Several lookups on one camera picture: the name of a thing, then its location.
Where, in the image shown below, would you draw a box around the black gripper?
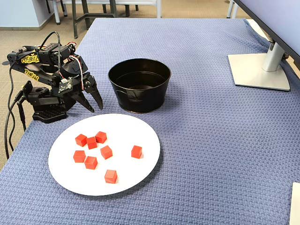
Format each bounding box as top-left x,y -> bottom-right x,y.
67,71 -> 104,113

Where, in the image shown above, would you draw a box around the red cube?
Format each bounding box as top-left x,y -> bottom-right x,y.
84,156 -> 98,170
73,150 -> 86,164
131,145 -> 143,159
100,145 -> 113,160
75,134 -> 88,148
95,131 -> 108,144
86,136 -> 98,150
104,169 -> 118,184

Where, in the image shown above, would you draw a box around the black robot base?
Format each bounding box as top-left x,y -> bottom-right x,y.
22,80 -> 77,124

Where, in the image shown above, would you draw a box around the white round plate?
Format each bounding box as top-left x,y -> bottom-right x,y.
48,113 -> 161,196

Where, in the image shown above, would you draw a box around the black metal bucket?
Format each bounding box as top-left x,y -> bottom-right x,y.
107,58 -> 172,114

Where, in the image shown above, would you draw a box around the blue woven table cloth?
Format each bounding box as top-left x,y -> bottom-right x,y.
0,17 -> 300,225

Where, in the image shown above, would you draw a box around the silver table leg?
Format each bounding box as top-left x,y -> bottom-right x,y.
226,0 -> 235,19
232,2 -> 240,19

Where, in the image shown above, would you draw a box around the silver monitor stand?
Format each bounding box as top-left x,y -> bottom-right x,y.
227,35 -> 291,92

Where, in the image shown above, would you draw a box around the computer monitor screen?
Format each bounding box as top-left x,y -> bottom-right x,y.
233,0 -> 300,63

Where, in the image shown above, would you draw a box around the white flat object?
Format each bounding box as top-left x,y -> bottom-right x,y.
289,182 -> 300,225

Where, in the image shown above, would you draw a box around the red white servo wires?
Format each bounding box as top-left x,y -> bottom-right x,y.
67,41 -> 85,91

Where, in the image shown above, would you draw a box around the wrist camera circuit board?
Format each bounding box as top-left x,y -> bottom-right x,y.
57,76 -> 75,96

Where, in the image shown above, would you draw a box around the black camera cable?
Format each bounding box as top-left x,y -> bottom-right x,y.
8,31 -> 64,108

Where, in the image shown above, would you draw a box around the black power cable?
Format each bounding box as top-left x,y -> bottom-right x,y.
16,96 -> 27,132

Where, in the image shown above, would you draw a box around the dark grey table frame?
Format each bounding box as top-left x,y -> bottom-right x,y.
71,0 -> 118,39

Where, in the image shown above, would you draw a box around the black usb cable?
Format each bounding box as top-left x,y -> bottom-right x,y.
4,90 -> 24,160

